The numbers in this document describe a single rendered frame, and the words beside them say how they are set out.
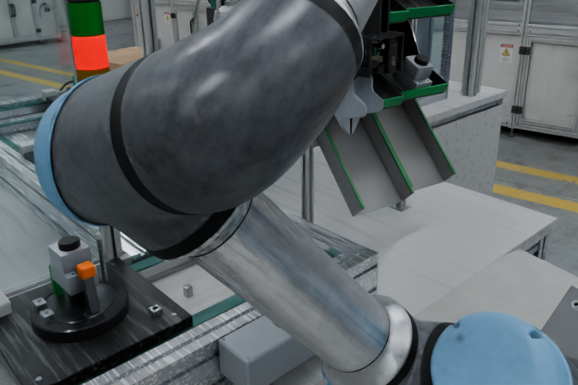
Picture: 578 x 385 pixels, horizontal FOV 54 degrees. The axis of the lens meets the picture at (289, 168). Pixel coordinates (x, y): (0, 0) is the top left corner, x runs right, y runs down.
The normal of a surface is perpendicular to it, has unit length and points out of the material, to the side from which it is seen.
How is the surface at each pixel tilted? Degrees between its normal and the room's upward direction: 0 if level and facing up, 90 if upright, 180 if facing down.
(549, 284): 0
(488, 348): 42
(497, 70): 90
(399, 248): 0
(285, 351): 90
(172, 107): 67
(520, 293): 0
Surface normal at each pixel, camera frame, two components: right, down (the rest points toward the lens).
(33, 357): -0.02, -0.93
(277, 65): 0.29, -0.06
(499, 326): -0.51, -0.53
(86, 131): -0.67, -0.04
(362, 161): 0.36, -0.44
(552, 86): -0.62, 0.29
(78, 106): -0.65, -0.36
